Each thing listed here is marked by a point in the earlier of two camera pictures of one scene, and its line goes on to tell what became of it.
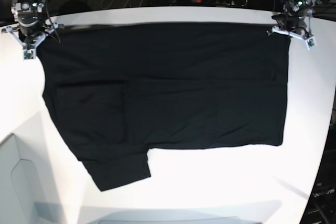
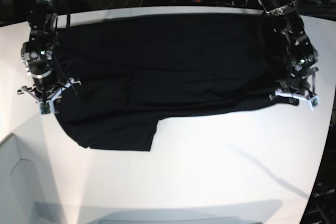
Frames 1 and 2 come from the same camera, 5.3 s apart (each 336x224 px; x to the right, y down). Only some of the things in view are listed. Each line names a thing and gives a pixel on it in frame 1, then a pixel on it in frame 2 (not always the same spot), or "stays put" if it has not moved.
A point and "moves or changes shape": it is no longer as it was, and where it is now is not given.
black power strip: (214, 0) stays put
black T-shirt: (118, 90) moves or changes shape
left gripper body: (32, 28) to (46, 87)
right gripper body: (296, 23) to (300, 84)
